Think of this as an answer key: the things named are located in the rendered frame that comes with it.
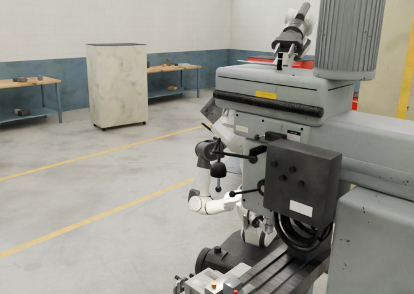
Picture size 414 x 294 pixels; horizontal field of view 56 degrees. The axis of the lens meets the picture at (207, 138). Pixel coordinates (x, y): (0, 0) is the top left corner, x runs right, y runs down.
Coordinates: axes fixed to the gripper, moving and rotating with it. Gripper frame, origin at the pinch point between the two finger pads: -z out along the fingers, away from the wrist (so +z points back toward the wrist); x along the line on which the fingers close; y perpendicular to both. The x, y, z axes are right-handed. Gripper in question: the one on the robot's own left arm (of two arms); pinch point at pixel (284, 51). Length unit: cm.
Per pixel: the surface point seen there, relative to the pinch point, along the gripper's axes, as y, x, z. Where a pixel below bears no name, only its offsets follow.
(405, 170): -13, -48, -38
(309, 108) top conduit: -1.0, -17.7, -29.3
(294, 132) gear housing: -12.7, -12.1, -29.5
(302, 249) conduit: -32, -23, -62
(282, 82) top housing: 1.5, -6.1, -20.7
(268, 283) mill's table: -88, -2, -53
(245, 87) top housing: -3.7, 8.9, -19.5
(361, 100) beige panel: -125, -12, 124
